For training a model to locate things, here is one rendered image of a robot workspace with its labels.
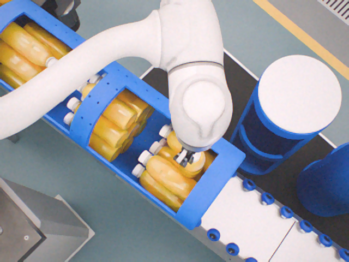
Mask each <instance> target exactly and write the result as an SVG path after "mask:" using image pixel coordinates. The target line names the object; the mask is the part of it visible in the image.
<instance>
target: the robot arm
mask: <svg viewBox="0 0 349 262"><path fill-rule="evenodd" d="M223 56H224V50H223V44H222V36H221V30H220V24H219V20H218V16H217V14H216V11H215V9H214V6H213V4H212V2H211V0H162V1H161V3H160V9H159V10H154V11H153V12H152V13H151V14H150V15H149V16H148V17H147V18H145V19H144V20H142V21H138V22H132V23H127V24H126V25H121V26H117V27H114V28H110V29H108V30H105V31H103V32H101V33H99V34H97V35H95V36H93V37H91V38H90V39H89V40H88V41H86V42H84V43H83V44H81V45H80V46H78V47H77V48H75V49H74V50H73V51H70V52H69V53H68V54H66V55H65V56H64V57H62V58H61V59H60V60H58V61H57V62H55V63H53V64H52V65H50V66H49V67H47V68H46V69H45V70H43V71H42V72H41V73H40V74H38V75H36V76H35V77H33V78H32V79H30V80H29V81H27V82H26V83H25V84H23V85H21V86H20V87H18V88H17V89H16V90H14V91H12V92H11V93H9V94H7V95H5V96H2V97H0V140H2V139H4V138H7V137H10V136H11V135H13V134H15V133H17V132H19V131H21V130H23V129H25V128H27V127H28V126H30V125H31V124H33V123H34V122H35V121H37V120H38V119H40V118H41V117H42V116H44V115H45V114H46V113H47V112H49V111H50V110H51V109H53V108H54V107H55V106H57V105H58V104H59V103H60V102H61V101H62V100H63V99H65V98H66V97H67V96H68V95H70V94H72V93H73V92H74V91H75V90H77V89H78V88H79V87H80V86H81V85H82V84H84V83H85V82H86V81H88V80H89V79H90V78H91V77H93V76H94V75H95V74H96V73H98V71H100V70H101V69H103V68H104V67H106V66H107V65H108V64H110V63H111V62H113V61H115V60H117V59H121V58H124V57H141V58H144V59H146V60H147V61H148V62H149V63H151V64H152V65H153V66H154V67H155V68H161V69H163V70H164V71H167V77H169V102H170V104H169V108H170V113H171V121H172V125H173V128H174V131H175V132H176V137H177V140H178V142H179V143H180V144H181V145H182V147H181V151H180V152H179V153H178V154H177V155H176V156H174V158H173V160H175V161H176V162H177V163H178V164H180V165H181V166H182V167H184V168H185V167H186V166H187V164H188V163H190V164H192V163H193V160H194V157H193V155H194V154H195V153H199V152H202V151H205V150H207V149H209V148H211V146H212V145H213V144H214V143H215V142H217V141H218V140H219V139H220V138H221V137H222V136H223V135H224V133H225V132H226V130H227V128H228V126H229V124H230V120H231V118H232V111H233V105H232V98H231V95H230V93H229V90H228V87H227V84H226V79H225V74H224V64H223Z"/></svg>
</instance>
